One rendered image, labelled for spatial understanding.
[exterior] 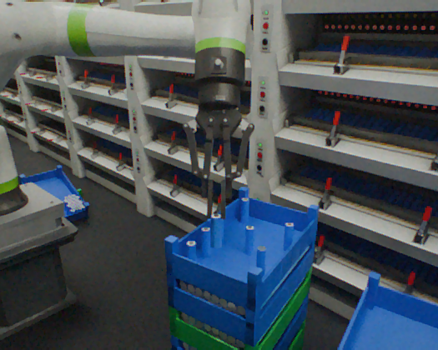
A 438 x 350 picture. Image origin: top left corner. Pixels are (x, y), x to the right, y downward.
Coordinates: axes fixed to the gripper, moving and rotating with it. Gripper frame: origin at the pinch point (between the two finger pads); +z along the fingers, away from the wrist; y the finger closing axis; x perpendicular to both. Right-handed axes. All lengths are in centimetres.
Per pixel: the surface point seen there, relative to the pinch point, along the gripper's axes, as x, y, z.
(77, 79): 131, -85, -63
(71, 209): 102, -72, 8
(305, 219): 20.9, 19.7, 4.5
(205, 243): 10.7, -2.6, 9.4
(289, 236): 13.2, 14.8, 7.6
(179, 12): 58, -17, -64
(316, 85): 33, 24, -31
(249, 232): 10.9, 6.4, 6.7
